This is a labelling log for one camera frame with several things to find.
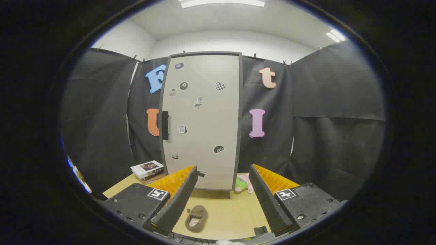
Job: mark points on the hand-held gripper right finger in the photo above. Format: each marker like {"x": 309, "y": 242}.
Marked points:
{"x": 269, "y": 204}

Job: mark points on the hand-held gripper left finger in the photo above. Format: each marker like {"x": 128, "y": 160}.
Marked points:
{"x": 177, "y": 207}

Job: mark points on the brown fuzzy shoe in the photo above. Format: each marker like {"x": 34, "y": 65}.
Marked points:
{"x": 199, "y": 212}

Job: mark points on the white shoe cabinet door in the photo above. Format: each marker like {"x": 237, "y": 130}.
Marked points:
{"x": 204, "y": 136}

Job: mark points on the grey shoe cabinet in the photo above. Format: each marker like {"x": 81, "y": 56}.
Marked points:
{"x": 240, "y": 119}

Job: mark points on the pink green plush toy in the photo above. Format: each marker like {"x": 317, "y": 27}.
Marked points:
{"x": 241, "y": 184}

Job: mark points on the brown book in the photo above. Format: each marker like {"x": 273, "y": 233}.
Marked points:
{"x": 156, "y": 179}

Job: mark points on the white book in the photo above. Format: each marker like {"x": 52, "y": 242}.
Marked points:
{"x": 146, "y": 166}

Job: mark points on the white printed box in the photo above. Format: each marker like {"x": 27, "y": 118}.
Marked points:
{"x": 81, "y": 179}

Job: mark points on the black backdrop cloth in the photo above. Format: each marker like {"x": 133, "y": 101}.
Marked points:
{"x": 102, "y": 119}

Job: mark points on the small ceiling light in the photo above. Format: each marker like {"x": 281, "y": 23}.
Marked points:
{"x": 335, "y": 35}

